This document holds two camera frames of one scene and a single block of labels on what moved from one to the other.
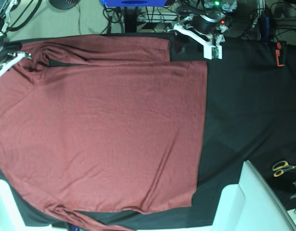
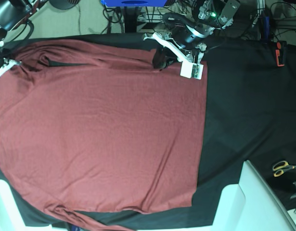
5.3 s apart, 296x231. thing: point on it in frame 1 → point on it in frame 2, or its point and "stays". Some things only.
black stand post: x=131 y=14 stays
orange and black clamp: x=280 y=53 stays
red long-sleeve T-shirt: x=89 y=124 stays
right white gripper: x=212 y=48 → x=191 y=66
